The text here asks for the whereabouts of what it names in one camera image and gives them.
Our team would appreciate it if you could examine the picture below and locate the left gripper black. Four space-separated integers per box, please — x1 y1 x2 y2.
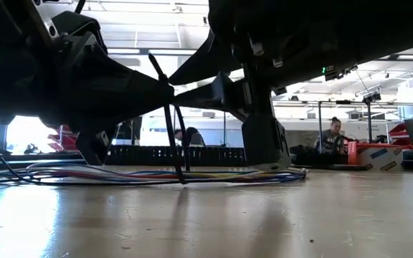
50 10 175 166

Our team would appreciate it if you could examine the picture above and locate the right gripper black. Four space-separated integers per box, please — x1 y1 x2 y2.
168 0 292 171

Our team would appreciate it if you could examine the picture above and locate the black zip tie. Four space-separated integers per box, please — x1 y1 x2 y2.
147 52 192 186

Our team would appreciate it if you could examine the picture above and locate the black slotted cable duct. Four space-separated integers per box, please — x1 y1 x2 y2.
105 144 247 168

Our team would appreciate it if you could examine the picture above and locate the multicoloured wire bundle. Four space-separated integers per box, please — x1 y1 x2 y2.
0 161 308 187

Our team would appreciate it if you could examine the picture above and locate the black monitor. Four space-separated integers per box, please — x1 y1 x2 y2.
115 116 143 146

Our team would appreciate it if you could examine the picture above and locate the person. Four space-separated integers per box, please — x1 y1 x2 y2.
313 116 348 156
173 126 207 148

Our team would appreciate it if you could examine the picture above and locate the red storage bin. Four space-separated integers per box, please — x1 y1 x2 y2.
47 134 82 152
48 124 72 136

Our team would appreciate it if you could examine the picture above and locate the black ceiling-hung device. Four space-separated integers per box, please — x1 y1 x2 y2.
322 63 359 82

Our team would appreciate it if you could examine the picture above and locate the red and white box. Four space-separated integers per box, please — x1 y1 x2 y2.
347 140 404 172

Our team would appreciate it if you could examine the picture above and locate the black background station frame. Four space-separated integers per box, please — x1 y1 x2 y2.
316 99 372 156

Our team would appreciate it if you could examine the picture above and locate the black camera stand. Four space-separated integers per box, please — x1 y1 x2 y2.
362 91 383 144

